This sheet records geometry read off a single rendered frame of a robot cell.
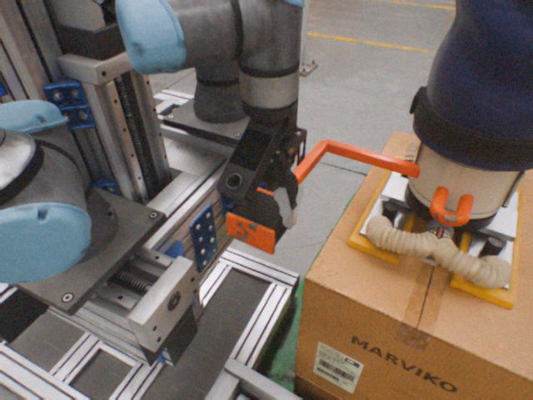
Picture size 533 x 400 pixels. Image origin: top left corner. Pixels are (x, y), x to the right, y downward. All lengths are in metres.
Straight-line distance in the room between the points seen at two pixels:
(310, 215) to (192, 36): 1.84
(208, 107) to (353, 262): 0.50
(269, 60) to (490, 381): 0.59
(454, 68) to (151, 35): 0.42
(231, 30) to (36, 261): 0.31
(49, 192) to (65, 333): 1.24
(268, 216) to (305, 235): 1.49
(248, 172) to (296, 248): 1.53
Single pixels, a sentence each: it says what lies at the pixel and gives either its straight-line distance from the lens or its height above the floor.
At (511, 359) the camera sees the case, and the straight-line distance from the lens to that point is 0.70.
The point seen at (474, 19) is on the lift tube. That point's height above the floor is 1.35.
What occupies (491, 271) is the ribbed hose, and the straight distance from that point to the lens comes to 0.68.
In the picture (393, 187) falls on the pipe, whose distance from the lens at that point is 0.83.
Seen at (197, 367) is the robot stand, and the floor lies 0.21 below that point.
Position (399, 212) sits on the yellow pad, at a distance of 0.80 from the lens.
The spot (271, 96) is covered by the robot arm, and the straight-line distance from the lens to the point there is 0.45.
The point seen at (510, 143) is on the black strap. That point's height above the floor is 1.21.
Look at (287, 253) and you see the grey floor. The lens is 1.95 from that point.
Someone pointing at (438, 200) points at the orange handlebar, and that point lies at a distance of 0.67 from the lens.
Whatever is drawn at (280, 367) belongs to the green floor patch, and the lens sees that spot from 1.63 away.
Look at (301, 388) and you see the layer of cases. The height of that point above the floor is 0.48.
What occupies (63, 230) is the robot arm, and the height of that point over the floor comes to 1.22.
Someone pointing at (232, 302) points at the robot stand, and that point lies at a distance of 1.53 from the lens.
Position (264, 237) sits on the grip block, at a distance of 0.55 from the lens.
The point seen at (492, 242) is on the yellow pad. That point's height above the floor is 1.00.
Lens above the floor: 1.49
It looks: 43 degrees down
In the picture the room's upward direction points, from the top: straight up
